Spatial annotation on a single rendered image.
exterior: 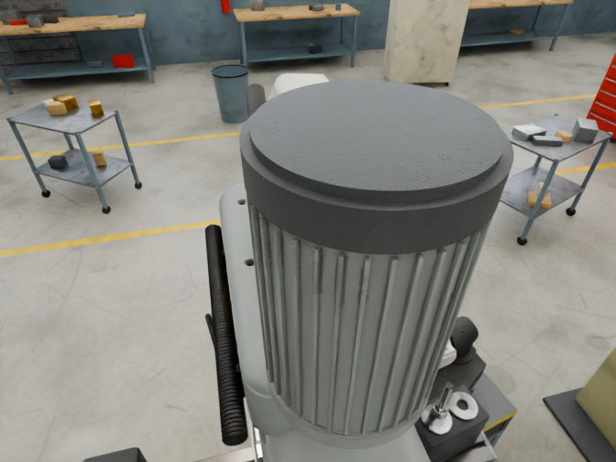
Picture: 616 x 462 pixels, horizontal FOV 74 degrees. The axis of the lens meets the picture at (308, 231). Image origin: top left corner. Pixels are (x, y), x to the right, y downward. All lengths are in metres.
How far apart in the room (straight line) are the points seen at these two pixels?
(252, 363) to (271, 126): 0.33
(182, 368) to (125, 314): 0.68
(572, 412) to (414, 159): 2.79
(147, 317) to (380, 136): 3.00
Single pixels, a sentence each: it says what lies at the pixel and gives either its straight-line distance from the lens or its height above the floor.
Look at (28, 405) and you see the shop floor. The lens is 3.12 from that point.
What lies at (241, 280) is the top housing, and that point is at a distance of 0.64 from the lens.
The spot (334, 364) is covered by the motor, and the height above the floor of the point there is 2.04.
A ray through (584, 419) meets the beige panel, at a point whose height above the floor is 0.03.
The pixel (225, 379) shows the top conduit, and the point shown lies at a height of 1.81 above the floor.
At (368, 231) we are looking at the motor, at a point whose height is 2.19.
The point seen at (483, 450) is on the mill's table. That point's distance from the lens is 1.64.
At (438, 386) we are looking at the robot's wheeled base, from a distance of 2.14.
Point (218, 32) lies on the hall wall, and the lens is 8.23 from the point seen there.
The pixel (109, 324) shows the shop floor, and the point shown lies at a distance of 3.28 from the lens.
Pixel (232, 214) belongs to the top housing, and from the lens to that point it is 0.76.
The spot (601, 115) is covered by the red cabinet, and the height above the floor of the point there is 0.28.
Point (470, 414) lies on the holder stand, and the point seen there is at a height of 1.13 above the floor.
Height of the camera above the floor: 2.34
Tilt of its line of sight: 39 degrees down
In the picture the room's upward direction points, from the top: straight up
